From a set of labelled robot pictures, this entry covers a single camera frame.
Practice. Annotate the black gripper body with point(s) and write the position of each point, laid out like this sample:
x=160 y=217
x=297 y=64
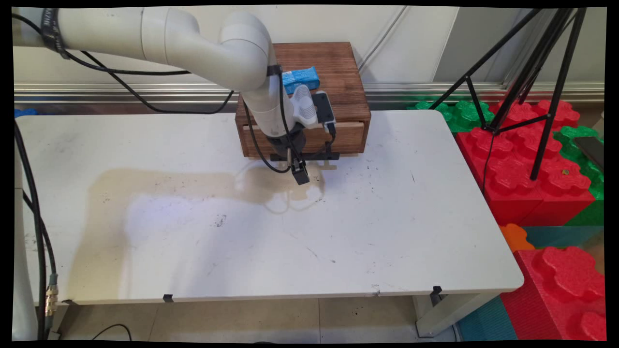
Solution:
x=287 y=145

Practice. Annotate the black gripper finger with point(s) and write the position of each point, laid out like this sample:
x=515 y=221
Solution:
x=301 y=175

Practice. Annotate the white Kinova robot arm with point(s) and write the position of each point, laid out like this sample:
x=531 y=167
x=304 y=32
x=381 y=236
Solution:
x=169 y=34

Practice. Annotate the blue snack packet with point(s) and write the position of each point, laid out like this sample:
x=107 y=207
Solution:
x=304 y=77

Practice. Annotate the brown wooden drawer cabinet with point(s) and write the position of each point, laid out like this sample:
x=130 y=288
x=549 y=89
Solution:
x=343 y=72

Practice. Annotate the green foam block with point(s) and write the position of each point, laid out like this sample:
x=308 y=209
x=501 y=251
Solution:
x=575 y=140
x=464 y=116

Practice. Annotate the black table edge clip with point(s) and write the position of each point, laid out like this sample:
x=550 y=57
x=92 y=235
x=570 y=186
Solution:
x=70 y=302
x=168 y=297
x=436 y=291

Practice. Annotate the white table leg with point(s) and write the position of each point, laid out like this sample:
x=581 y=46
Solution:
x=445 y=314

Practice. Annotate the red foam block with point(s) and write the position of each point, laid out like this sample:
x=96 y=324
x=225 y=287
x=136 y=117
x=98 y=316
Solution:
x=522 y=164
x=566 y=290

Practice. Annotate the orange foam block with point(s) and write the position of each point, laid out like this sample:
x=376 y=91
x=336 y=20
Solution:
x=515 y=237

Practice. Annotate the teal foam block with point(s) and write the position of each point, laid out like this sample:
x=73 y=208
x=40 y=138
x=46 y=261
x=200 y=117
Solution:
x=556 y=237
x=486 y=321

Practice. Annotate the blue foam piece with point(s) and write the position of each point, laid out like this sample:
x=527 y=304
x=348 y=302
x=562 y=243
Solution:
x=24 y=112

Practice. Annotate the black tripod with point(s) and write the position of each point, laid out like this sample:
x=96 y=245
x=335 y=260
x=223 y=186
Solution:
x=560 y=82

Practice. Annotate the dark flat slab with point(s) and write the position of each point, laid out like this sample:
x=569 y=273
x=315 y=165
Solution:
x=591 y=151

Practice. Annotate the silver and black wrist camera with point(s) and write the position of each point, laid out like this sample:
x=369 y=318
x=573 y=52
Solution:
x=323 y=108

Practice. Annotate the white wall conduit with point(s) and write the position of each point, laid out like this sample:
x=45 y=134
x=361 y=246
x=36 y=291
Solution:
x=385 y=36

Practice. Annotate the aluminium wall rail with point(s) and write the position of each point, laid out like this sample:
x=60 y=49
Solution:
x=48 y=92

